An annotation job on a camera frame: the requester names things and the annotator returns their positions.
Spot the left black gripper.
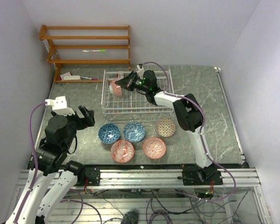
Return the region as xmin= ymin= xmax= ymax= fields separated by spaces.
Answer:
xmin=50 ymin=104 xmax=94 ymax=149

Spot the pink white marker pen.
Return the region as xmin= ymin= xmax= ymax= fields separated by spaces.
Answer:
xmin=81 ymin=76 xmax=98 ymax=81

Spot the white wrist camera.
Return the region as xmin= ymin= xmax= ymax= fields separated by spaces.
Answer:
xmin=136 ymin=64 xmax=145 ymax=76
xmin=45 ymin=96 xmax=75 ymax=116

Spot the red swirl pattern bowl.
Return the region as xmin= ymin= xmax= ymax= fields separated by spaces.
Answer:
xmin=110 ymin=140 xmax=135 ymax=163

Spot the pink floral pattern bowl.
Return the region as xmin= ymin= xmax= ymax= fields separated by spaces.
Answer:
xmin=109 ymin=78 xmax=123 ymax=97

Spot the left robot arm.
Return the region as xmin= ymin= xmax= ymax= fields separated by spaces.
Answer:
xmin=6 ymin=106 xmax=95 ymax=224

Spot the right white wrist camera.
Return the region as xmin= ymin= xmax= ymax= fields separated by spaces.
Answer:
xmin=136 ymin=64 xmax=145 ymax=76

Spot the blue triangle pattern bowl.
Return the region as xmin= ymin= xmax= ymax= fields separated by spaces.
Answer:
xmin=98 ymin=123 xmax=120 ymax=144

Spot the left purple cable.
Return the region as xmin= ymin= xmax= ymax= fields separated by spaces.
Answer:
xmin=13 ymin=102 xmax=49 ymax=222

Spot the white eraser block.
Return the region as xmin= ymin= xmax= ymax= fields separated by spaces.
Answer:
xmin=60 ymin=72 xmax=81 ymax=81

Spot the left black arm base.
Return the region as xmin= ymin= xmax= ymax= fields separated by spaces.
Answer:
xmin=85 ymin=168 xmax=101 ymax=186

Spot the white wire dish rack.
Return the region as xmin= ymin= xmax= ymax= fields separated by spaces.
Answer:
xmin=101 ymin=71 xmax=173 ymax=115

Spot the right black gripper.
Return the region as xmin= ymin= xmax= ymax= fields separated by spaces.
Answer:
xmin=115 ymin=71 xmax=149 ymax=93

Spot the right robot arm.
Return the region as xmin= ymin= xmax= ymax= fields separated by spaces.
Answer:
xmin=115 ymin=70 xmax=217 ymax=185

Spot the brown lattice pattern bowl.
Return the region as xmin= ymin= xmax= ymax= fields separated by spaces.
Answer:
xmin=155 ymin=118 xmax=176 ymax=137

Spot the aluminium rail frame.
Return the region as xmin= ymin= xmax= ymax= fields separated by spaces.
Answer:
xmin=16 ymin=167 xmax=272 ymax=224

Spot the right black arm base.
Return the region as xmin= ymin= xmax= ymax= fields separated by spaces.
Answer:
xmin=177 ymin=170 xmax=223 ymax=186

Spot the green white marker pen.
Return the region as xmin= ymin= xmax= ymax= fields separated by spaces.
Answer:
xmin=82 ymin=49 xmax=106 ymax=52

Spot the wooden shelf rack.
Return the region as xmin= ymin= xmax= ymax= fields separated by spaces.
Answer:
xmin=38 ymin=24 xmax=131 ymax=83

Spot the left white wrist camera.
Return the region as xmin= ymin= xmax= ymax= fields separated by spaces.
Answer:
xmin=45 ymin=96 xmax=75 ymax=116

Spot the blue wave pattern bowl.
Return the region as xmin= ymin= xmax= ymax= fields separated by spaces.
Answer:
xmin=123 ymin=122 xmax=145 ymax=143

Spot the red circle pattern bowl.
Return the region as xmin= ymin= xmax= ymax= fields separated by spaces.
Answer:
xmin=142 ymin=137 xmax=167 ymax=159

